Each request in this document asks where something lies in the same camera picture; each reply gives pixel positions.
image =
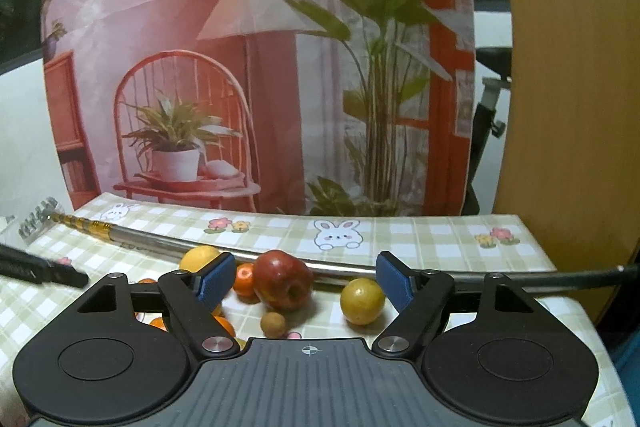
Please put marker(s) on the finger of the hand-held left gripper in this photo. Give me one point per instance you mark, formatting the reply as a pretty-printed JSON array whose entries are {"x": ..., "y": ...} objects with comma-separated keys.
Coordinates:
[{"x": 35, "y": 267}]

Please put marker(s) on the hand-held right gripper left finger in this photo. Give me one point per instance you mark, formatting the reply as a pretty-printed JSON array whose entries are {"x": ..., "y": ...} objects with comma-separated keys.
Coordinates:
[{"x": 217, "y": 281}]

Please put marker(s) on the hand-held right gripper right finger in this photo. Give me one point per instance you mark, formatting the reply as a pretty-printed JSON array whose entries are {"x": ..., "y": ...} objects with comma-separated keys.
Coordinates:
[{"x": 395, "y": 282}]

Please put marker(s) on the orange tangerine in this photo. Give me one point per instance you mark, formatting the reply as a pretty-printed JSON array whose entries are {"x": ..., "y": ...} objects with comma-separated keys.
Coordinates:
[
  {"x": 158, "y": 323},
  {"x": 224, "y": 326},
  {"x": 244, "y": 282}
]

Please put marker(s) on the round yellow citrus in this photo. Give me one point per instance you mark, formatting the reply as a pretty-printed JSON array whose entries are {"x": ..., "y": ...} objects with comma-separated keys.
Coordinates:
[{"x": 362, "y": 302}]

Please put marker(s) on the wrinkled red apple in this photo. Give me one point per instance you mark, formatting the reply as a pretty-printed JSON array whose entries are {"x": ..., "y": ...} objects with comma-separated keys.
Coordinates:
[{"x": 280, "y": 277}]

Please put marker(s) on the yellow lemon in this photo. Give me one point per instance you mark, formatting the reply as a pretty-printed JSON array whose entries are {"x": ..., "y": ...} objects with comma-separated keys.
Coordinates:
[{"x": 197, "y": 257}]

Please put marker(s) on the checkered bunny tablecloth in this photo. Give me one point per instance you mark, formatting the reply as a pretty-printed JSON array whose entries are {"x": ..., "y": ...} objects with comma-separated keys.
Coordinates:
[{"x": 425, "y": 239}]

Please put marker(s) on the brown longan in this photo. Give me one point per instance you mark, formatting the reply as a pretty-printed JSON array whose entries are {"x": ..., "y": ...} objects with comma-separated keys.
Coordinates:
[{"x": 273, "y": 324}]

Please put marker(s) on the telescopic metal pole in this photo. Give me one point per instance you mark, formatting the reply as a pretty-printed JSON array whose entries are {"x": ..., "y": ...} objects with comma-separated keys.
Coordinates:
[{"x": 150, "y": 239}]

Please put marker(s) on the printed backdrop cloth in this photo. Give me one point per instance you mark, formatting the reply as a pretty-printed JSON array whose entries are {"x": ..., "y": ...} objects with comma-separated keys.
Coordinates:
[{"x": 280, "y": 107}]

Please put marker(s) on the black exercise bike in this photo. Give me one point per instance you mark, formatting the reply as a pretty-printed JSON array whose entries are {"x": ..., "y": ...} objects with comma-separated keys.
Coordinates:
[{"x": 492, "y": 59}]

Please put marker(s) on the wooden board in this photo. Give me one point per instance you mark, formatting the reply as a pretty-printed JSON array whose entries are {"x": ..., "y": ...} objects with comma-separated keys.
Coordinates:
[{"x": 570, "y": 107}]

